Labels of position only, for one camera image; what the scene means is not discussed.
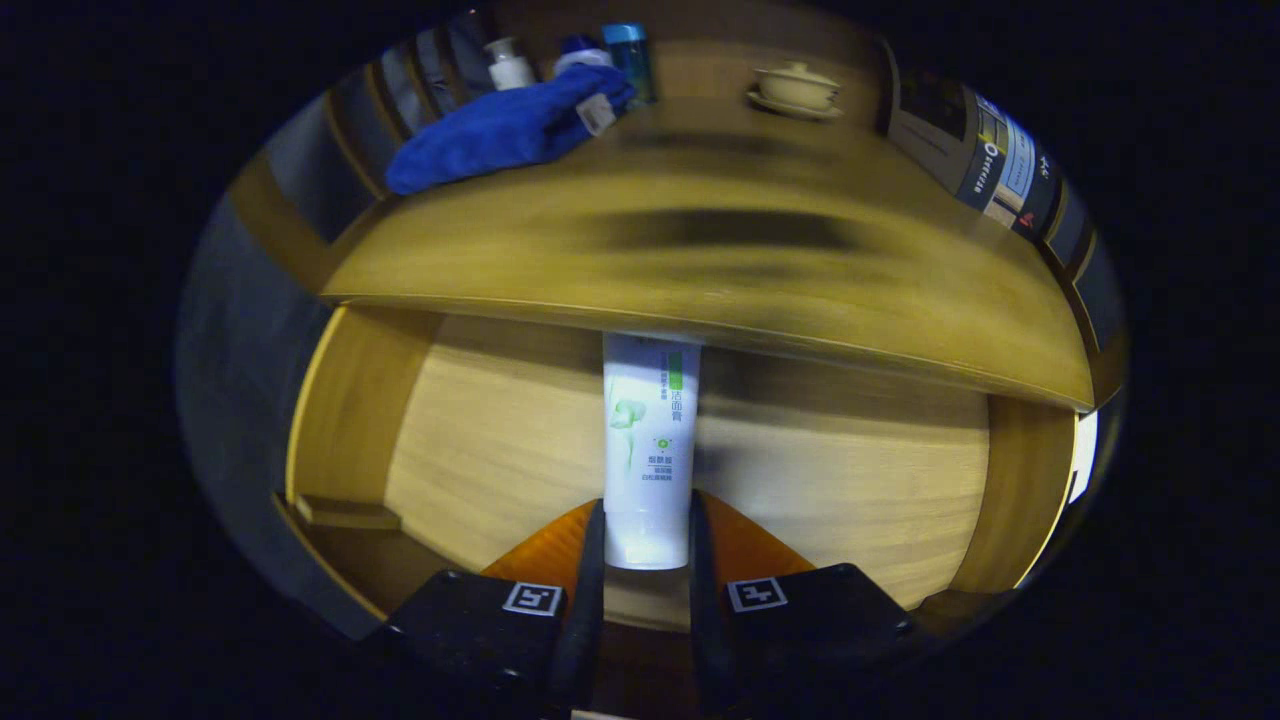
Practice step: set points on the beige lidded teacup with saucer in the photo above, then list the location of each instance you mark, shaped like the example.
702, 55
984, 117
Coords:
795, 90

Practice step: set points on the teal bottle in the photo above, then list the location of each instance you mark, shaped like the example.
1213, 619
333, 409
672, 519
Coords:
635, 65

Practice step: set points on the white bottle with blue cap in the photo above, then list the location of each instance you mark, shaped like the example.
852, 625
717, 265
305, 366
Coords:
580, 58

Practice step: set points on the black backdrop cloth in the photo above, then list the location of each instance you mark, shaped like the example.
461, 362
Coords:
230, 380

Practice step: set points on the white cleanser tube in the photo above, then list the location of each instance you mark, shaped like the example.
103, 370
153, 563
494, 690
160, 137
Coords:
650, 450

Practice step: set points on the white spine book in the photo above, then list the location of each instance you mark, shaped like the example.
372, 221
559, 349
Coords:
1012, 170

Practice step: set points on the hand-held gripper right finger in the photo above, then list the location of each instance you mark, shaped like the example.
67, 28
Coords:
705, 630

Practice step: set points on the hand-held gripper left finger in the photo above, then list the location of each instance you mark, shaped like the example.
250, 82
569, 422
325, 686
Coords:
588, 620

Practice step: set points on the blue folded towel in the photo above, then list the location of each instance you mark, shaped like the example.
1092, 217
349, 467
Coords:
490, 135

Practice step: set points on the wooden cabinet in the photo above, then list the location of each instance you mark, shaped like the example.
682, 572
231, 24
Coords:
270, 215

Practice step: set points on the black spine book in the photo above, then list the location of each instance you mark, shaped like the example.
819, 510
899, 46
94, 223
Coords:
1042, 195

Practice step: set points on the white pump bottle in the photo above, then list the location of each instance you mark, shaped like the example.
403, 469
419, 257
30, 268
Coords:
510, 70

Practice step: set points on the wooden countertop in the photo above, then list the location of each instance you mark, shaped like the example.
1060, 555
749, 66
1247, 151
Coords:
700, 270

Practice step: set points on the wooden drawer with black knob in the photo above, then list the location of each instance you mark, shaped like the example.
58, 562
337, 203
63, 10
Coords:
500, 440

